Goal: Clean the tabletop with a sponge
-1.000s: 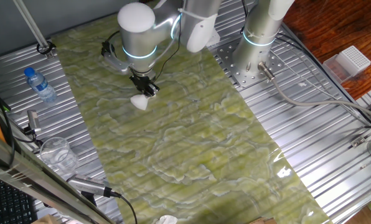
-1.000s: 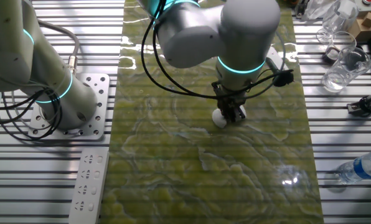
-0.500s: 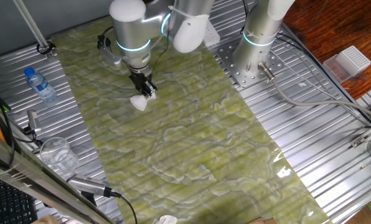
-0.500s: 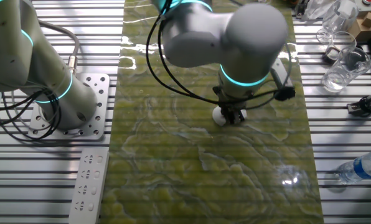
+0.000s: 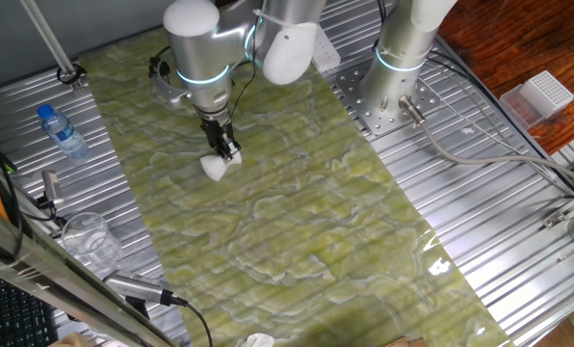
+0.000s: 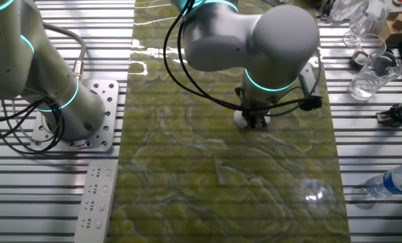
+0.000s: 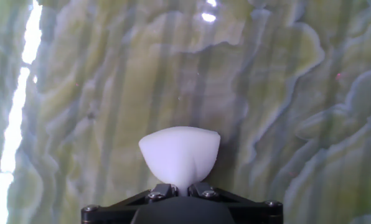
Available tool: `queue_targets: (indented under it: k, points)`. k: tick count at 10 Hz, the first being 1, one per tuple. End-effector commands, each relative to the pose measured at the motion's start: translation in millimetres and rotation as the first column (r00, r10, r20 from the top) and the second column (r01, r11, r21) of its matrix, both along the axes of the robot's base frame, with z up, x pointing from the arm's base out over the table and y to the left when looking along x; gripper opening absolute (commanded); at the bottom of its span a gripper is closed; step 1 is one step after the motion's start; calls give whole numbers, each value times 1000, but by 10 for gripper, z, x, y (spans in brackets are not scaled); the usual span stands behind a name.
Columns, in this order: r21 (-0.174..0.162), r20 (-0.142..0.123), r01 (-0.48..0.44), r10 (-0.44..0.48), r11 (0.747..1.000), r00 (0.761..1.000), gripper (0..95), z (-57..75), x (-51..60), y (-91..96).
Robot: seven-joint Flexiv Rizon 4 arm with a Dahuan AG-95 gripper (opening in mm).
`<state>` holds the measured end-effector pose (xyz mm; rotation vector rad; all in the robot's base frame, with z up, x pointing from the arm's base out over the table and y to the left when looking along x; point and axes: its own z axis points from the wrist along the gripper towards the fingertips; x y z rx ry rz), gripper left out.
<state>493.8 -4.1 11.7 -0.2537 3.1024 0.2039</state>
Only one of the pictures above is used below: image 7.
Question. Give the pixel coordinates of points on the white sponge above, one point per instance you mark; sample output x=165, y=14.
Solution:
x=179, y=155

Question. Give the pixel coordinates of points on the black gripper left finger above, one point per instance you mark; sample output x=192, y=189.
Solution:
x=163, y=190

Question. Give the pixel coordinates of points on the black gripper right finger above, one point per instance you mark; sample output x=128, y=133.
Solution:
x=204, y=190

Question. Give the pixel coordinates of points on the green marble pattern mat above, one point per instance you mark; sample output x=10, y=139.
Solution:
x=266, y=93

